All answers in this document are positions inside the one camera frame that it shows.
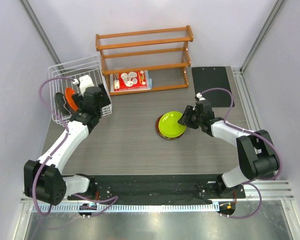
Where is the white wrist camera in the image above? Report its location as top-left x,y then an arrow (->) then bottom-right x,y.
72,75 -> 95,95
195,92 -> 206,101

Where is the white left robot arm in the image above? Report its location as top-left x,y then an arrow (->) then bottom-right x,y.
23,84 -> 111,206

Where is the orange plate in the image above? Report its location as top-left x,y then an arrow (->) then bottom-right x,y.
64,87 -> 79,112

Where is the lime green plate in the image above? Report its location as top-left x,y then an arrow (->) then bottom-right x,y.
158,111 -> 187,138

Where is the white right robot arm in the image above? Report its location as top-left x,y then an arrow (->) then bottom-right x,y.
178,99 -> 280,198

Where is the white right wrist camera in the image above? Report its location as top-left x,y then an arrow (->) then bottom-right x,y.
195,92 -> 206,101

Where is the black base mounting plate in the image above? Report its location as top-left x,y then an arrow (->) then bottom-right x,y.
66,172 -> 246,206

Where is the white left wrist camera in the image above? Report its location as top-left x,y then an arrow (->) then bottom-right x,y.
72,75 -> 95,95

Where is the red floral plate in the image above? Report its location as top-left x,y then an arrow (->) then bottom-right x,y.
155,115 -> 185,140

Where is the orange wooden shelf rack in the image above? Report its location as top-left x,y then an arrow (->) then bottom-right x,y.
95,25 -> 194,96

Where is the black clipboard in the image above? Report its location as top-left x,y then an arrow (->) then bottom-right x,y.
191,66 -> 232,108

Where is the red book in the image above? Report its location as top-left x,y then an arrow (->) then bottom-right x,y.
112,70 -> 149,92

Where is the teal plate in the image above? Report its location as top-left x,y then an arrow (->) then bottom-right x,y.
54,92 -> 71,116

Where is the white wire dish rack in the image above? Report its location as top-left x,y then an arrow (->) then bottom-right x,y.
46,55 -> 109,126

